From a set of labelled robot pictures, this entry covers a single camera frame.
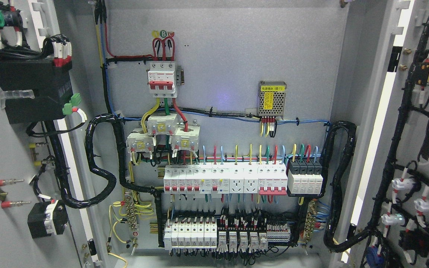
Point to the black surge protector modules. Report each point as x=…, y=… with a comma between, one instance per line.
x=305, y=179

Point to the white current transformers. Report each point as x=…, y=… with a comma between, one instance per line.
x=161, y=129

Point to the perforated metal power supply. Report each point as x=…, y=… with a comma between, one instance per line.
x=271, y=98

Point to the lower relay terminal row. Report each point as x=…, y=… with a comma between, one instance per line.
x=244, y=234

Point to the grey cabinet door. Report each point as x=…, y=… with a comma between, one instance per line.
x=80, y=245
x=380, y=178

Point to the white socket breaker row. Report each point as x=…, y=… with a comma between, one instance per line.
x=226, y=178

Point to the grey electrical cabinet body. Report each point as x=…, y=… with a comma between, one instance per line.
x=226, y=47

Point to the black digital power meter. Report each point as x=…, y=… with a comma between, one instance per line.
x=35, y=90

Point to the red three pole main breaker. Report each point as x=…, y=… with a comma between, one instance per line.
x=162, y=79

